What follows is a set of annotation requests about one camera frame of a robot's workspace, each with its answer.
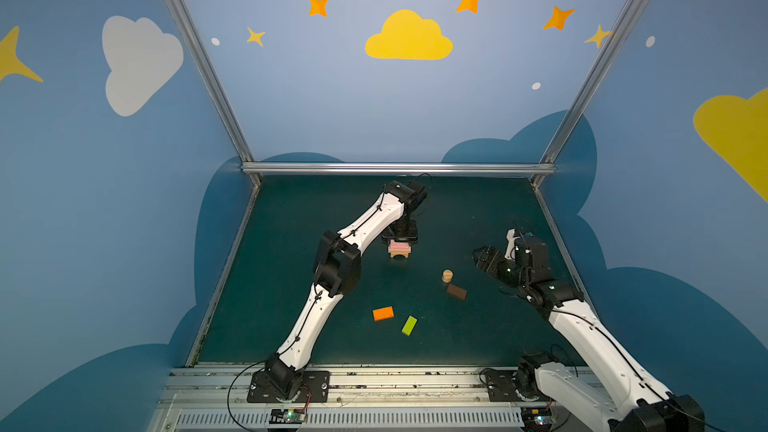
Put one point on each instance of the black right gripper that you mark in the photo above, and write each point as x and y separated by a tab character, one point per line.
495	262

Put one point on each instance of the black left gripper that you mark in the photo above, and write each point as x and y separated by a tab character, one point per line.
399	237

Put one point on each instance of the pink wood block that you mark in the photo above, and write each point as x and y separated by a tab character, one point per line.
399	246

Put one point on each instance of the natural wood arch block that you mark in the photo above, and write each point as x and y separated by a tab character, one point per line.
403	254

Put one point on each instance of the dark brown wood block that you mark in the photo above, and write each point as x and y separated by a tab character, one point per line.
456	292

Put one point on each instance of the orange wood block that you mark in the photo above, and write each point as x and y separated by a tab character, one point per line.
383	313

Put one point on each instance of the lime green wood block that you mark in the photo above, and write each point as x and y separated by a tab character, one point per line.
409	325

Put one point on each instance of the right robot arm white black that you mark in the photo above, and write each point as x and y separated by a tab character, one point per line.
633	400

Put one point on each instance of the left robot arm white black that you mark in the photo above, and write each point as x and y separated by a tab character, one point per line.
336	273

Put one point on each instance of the right green circuit board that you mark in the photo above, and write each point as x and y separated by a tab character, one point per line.
537	420

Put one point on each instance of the green circuit board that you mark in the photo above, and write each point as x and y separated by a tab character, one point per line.
287	417
537	420

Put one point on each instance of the left green circuit board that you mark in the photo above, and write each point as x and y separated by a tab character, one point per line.
287	417

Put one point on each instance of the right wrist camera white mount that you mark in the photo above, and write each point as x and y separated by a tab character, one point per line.
510	247

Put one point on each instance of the right side floor rail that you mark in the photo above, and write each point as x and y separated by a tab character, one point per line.
574	274

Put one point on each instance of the floor rail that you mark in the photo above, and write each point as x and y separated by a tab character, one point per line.
574	274
223	218

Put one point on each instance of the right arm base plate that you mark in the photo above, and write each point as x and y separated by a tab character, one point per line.
513	385

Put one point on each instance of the back horizontal aluminium rail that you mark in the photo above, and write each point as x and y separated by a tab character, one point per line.
381	169

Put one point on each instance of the left side floor rail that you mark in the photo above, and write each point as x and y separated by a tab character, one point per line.
223	218

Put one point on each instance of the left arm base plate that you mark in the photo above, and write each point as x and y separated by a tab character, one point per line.
315	384

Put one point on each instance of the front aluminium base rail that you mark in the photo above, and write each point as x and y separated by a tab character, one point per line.
360	398

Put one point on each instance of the right corner aluminium post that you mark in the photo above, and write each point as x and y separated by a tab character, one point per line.
622	28

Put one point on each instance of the corner aluminium post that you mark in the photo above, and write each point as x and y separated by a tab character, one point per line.
192	39
622	28

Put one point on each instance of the left corner aluminium post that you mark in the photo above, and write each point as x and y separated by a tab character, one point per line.
192	39

